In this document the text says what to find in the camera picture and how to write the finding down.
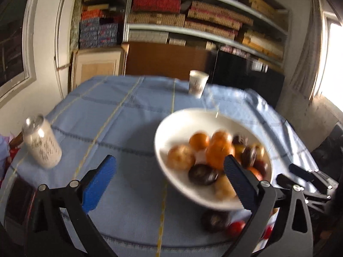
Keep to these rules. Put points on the black cabinet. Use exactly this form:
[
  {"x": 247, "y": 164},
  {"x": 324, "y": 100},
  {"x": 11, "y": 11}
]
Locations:
[{"x": 246, "y": 77}]

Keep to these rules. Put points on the stack of woven flat boxes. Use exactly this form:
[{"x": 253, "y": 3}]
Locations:
[{"x": 209, "y": 16}]

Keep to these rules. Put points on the white plate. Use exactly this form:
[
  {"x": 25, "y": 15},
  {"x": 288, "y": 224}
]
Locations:
[{"x": 176, "y": 184}]

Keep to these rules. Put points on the white drink can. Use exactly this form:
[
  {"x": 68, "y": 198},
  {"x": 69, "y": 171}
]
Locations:
[{"x": 41, "y": 143}]

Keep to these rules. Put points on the brown wooden board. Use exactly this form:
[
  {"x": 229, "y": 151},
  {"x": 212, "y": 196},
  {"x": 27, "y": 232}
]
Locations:
[{"x": 166, "y": 60}]

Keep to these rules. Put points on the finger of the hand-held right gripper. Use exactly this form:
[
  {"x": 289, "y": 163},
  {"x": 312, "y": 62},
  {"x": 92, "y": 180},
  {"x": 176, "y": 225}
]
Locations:
[
  {"x": 285, "y": 181},
  {"x": 301, "y": 171}
]

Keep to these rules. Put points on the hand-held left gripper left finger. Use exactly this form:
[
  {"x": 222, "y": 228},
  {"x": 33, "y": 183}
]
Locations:
[{"x": 100, "y": 182}]

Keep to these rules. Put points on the large yellow-brown fruit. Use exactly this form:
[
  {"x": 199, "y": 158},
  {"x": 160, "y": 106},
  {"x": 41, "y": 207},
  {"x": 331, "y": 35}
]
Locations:
[
  {"x": 181, "y": 157},
  {"x": 223, "y": 188}
]

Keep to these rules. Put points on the small red fruit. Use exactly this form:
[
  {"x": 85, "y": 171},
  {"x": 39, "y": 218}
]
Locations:
[
  {"x": 235, "y": 228},
  {"x": 268, "y": 231}
]

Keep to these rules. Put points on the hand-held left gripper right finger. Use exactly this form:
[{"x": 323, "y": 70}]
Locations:
[{"x": 238, "y": 182}]

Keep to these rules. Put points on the white paper cup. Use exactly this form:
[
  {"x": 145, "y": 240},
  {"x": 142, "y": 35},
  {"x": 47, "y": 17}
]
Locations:
[{"x": 197, "y": 84}]

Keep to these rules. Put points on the window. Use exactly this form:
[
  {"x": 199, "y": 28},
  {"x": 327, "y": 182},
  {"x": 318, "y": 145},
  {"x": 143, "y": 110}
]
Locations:
[{"x": 333, "y": 59}]

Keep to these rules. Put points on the stack of orange boxes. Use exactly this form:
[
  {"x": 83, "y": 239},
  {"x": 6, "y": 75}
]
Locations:
[{"x": 91, "y": 15}]

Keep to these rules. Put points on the dark crate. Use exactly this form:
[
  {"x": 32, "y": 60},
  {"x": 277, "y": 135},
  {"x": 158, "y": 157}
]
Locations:
[{"x": 18, "y": 203}]

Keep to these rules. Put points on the beige curtain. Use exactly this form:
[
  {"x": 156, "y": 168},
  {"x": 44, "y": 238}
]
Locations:
[{"x": 308, "y": 45}]

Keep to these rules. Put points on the yellowish orange mandarin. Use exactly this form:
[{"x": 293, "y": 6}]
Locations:
[{"x": 221, "y": 136}]

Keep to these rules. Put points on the blue checked tablecloth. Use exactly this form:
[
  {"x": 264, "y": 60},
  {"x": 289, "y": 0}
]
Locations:
[{"x": 120, "y": 117}]

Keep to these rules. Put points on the white metal shelf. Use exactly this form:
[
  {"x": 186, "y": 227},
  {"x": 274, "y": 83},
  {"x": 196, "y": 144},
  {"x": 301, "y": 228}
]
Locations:
[{"x": 203, "y": 33}]

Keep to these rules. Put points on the stack of blue patterned boxes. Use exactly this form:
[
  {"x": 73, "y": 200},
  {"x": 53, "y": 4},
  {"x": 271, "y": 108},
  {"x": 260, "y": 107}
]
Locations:
[{"x": 97, "y": 34}]

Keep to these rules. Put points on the speckled stone slab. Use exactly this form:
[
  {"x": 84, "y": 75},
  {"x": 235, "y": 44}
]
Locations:
[{"x": 75, "y": 24}]

